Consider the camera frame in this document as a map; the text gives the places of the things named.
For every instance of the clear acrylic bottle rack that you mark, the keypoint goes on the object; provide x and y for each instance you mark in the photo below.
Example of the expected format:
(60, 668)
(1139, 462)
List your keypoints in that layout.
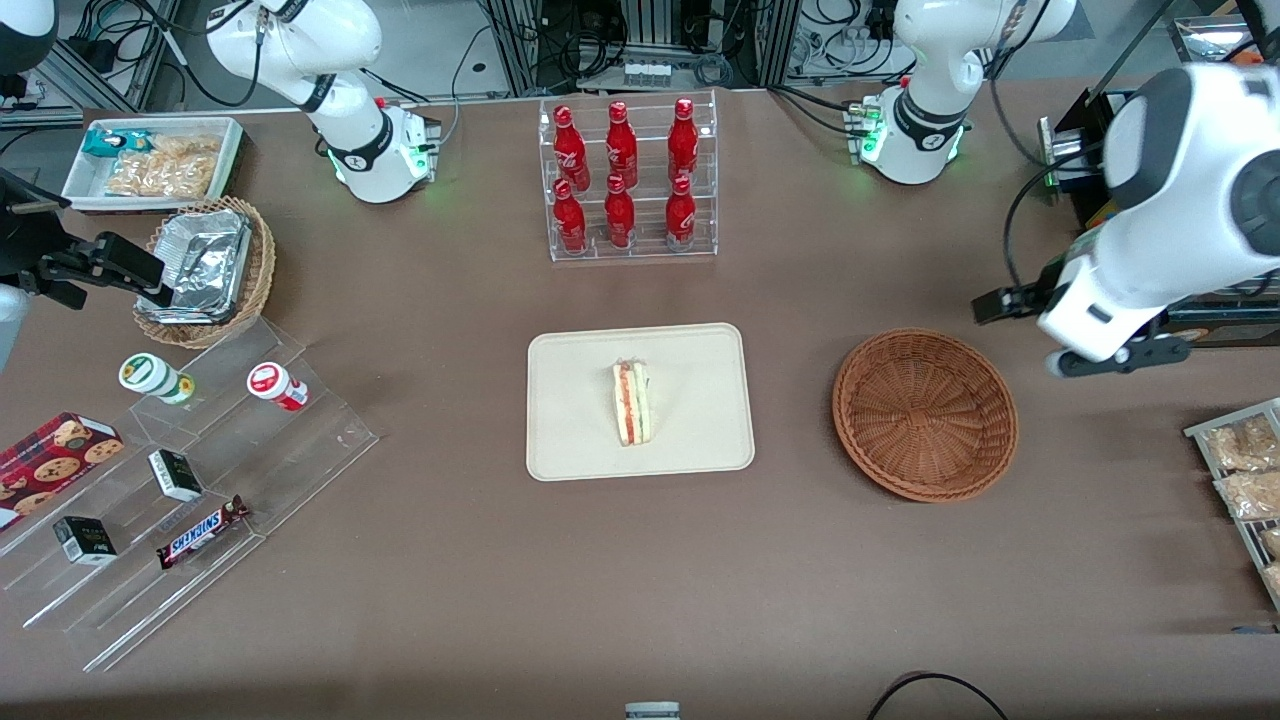
(645, 250)

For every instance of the aluminium profile frame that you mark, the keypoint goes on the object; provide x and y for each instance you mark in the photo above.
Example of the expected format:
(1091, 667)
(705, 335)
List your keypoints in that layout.
(515, 45)

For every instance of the black food warmer cabinet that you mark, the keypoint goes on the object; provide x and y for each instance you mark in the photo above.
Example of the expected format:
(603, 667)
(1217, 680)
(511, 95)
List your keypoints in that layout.
(1230, 335)

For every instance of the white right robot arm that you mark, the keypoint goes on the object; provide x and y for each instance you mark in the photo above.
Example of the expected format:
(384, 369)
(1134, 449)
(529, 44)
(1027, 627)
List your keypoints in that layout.
(350, 150)

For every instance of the clear bag of chips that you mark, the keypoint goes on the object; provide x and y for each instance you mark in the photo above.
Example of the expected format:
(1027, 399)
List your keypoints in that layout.
(160, 178)
(188, 148)

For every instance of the light wicker basket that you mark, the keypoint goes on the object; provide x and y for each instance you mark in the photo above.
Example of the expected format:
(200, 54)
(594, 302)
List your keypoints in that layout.
(258, 270)

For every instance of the grey snack display tray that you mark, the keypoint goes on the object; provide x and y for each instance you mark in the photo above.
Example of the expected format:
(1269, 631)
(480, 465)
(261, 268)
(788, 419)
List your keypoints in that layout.
(1205, 432)

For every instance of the white rectangular snack tray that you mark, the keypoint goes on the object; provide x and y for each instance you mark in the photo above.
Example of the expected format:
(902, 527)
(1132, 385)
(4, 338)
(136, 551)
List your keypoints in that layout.
(80, 180)

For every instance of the triangular packed sandwich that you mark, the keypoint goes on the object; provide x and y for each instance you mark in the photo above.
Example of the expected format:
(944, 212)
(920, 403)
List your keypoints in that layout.
(633, 405)

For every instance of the green sunflower lid cup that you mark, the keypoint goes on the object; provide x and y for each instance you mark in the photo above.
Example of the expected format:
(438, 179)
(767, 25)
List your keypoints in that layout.
(145, 374)

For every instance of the red lid snack cup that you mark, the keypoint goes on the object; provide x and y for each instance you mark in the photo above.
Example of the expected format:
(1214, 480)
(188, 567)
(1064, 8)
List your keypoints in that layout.
(272, 383)

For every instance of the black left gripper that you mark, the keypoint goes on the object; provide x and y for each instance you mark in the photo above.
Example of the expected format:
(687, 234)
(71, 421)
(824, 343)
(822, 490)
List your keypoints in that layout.
(1037, 291)

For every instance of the brown wicker basket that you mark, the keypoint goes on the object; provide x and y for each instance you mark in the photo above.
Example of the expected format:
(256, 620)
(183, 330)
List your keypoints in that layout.
(925, 415)

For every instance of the white terminal block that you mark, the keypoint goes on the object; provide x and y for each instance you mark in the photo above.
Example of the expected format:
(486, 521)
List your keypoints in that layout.
(646, 74)

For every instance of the clear acrylic stepped shelf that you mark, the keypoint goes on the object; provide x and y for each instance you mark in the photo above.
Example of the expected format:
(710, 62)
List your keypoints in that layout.
(300, 450)

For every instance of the clear bag of crackers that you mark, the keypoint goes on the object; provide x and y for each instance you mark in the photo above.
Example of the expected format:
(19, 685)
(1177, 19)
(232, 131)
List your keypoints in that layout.
(1245, 442)
(1274, 578)
(1250, 495)
(1272, 540)

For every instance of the red sausage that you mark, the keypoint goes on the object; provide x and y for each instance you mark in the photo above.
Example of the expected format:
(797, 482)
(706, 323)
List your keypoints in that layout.
(1246, 57)

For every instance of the red cola bottle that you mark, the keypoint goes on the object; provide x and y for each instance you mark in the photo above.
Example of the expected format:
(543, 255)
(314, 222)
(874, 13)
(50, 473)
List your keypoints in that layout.
(570, 150)
(683, 142)
(680, 215)
(619, 215)
(621, 148)
(570, 220)

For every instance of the teal snack packet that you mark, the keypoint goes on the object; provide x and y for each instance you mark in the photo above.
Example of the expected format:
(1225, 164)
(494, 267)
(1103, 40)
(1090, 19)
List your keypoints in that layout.
(112, 143)

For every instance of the beige plastic serving tray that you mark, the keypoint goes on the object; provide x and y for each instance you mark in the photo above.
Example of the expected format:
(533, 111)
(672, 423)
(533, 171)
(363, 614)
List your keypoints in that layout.
(580, 400)

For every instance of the red tartan cookie box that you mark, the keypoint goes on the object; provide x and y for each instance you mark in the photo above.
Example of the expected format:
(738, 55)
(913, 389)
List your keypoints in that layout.
(50, 465)

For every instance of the white power strip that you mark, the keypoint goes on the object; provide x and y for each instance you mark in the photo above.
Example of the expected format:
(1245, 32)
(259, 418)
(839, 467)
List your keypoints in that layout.
(850, 50)

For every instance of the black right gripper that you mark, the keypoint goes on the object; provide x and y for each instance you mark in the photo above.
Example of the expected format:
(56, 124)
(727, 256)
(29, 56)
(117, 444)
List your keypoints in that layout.
(22, 243)

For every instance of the small black carton box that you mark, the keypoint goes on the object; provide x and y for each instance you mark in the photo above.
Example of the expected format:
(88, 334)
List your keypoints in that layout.
(176, 476)
(85, 541)

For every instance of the Snickers chocolate bar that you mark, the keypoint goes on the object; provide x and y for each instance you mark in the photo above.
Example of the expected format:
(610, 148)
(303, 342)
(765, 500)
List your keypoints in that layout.
(203, 532)

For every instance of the aluminium foil container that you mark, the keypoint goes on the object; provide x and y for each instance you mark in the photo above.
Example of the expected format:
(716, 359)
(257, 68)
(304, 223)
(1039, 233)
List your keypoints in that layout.
(205, 260)
(180, 317)

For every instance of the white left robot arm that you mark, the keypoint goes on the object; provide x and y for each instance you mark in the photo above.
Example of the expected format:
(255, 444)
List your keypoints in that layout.
(1180, 200)

